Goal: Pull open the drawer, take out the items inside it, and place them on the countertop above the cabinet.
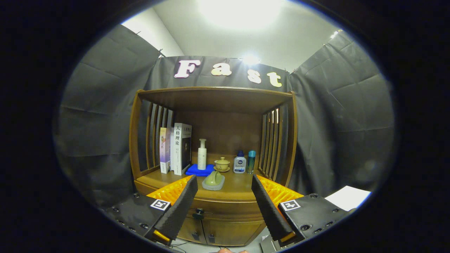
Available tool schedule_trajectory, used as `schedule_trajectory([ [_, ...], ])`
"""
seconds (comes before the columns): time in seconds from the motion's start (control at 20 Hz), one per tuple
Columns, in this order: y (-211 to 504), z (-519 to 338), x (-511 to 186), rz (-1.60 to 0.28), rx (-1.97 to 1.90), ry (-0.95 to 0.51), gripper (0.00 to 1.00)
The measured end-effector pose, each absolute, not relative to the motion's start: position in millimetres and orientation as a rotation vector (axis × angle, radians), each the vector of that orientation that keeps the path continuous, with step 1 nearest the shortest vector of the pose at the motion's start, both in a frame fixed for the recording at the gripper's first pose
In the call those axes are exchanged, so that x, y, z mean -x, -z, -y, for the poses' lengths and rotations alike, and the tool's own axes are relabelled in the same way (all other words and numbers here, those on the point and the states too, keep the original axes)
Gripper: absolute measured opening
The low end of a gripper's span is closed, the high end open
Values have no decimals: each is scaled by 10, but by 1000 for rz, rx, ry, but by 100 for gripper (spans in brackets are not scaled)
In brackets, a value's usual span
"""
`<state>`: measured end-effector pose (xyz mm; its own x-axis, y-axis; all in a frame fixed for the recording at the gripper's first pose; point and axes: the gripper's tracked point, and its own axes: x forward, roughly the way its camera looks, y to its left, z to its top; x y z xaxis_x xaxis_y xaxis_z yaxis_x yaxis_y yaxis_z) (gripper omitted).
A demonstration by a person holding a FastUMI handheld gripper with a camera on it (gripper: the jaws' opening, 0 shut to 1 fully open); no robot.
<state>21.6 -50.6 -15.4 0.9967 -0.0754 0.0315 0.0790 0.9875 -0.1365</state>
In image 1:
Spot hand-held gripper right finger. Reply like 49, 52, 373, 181
251, 174, 355, 247

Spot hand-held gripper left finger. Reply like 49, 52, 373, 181
102, 175, 198, 246

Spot wooden drawer with black knob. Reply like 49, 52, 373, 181
188, 197, 265, 222

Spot green soap with grey dish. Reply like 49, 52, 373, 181
202, 171, 226, 191

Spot wooden cabinet door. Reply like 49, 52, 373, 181
177, 216, 208, 245
202, 219, 266, 246

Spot wooden countertop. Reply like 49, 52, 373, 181
136, 163, 282, 201

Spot brown wooden cabinet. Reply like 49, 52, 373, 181
129, 86, 298, 247

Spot grey ribbed panel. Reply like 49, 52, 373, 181
259, 235, 282, 253

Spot blue folded cloth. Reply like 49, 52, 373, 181
185, 164, 215, 177

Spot white lotion bottle blue cap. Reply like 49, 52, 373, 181
233, 150, 247, 174

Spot white pump bottle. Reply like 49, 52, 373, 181
198, 139, 207, 170

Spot thick white book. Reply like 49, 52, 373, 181
171, 123, 192, 176

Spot purple book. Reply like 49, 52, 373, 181
159, 127, 173, 174

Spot yellow lidded teacup with saucer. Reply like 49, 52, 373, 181
213, 157, 231, 173

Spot black cables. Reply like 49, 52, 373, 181
165, 241, 197, 253

